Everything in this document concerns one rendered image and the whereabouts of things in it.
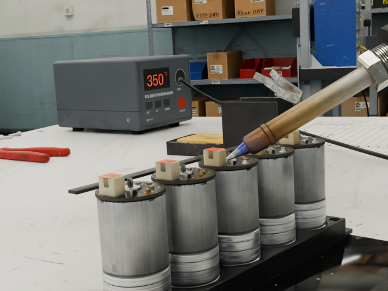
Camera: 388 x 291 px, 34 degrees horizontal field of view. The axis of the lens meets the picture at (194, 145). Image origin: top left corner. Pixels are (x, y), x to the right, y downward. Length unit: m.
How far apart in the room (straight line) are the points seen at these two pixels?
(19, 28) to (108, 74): 5.43
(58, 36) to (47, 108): 0.68
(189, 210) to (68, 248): 0.15
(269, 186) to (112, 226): 0.09
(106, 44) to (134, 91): 4.89
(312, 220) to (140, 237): 0.11
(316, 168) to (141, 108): 0.50
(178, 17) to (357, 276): 4.57
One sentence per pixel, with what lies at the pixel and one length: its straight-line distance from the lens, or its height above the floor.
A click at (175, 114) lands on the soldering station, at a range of 0.84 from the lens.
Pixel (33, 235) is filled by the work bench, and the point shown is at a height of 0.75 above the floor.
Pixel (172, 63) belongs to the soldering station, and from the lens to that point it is 0.84.
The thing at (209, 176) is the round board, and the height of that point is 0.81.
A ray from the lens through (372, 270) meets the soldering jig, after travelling 0.29.
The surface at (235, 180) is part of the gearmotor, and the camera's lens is 0.25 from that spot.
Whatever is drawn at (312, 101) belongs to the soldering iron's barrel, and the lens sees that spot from 0.24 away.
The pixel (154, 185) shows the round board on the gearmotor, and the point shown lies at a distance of 0.23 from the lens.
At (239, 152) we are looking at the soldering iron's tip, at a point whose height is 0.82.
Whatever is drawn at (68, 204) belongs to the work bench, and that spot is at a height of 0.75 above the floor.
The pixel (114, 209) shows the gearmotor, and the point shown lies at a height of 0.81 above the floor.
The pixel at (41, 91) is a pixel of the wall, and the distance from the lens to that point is 6.12.
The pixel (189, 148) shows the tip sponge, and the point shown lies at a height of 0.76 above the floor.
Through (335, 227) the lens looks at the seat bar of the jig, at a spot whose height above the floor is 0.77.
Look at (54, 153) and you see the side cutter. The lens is 0.68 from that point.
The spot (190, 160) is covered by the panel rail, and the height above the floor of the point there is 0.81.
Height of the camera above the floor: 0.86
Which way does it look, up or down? 9 degrees down
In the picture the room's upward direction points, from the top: 3 degrees counter-clockwise
